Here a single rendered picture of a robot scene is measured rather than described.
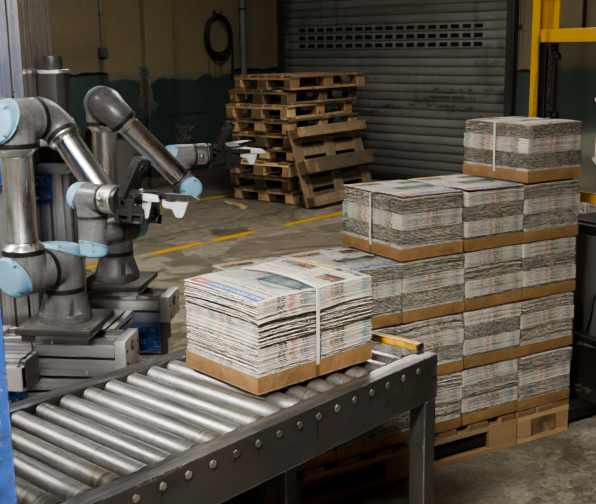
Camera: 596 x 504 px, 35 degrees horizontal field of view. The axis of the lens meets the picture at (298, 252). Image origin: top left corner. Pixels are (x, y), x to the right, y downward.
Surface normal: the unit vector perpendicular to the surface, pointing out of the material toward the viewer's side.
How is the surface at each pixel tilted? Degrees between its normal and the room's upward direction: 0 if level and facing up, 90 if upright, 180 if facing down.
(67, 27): 90
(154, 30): 90
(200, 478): 90
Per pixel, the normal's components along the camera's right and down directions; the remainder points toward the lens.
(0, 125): -0.54, 0.06
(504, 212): 0.53, 0.18
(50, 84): -0.12, 0.22
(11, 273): -0.54, 0.31
